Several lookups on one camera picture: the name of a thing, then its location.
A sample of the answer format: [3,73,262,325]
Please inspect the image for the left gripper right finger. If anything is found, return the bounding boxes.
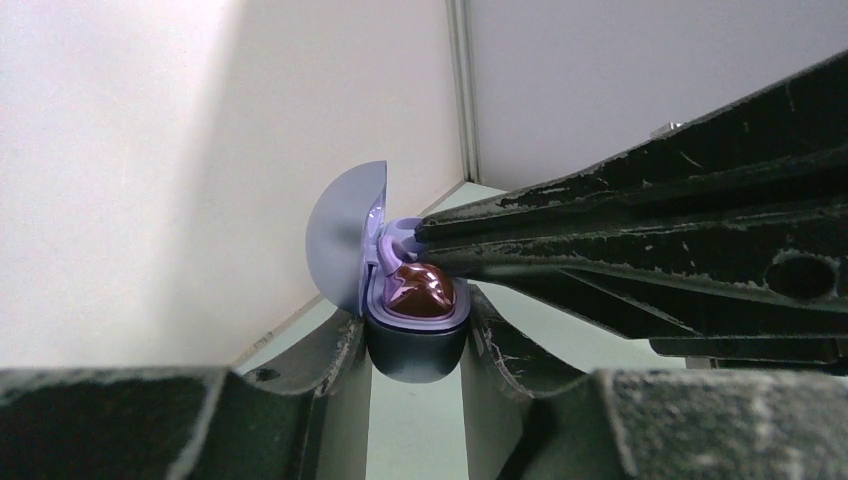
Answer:
[460,288,847,479]

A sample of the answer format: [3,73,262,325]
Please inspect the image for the purple earbud charging case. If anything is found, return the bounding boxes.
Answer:
[305,161,471,384]

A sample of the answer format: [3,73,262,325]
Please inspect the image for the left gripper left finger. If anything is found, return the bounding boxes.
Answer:
[1,311,371,479]

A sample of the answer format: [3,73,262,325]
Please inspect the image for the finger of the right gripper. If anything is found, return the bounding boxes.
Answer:
[416,52,847,244]
[417,205,847,376]

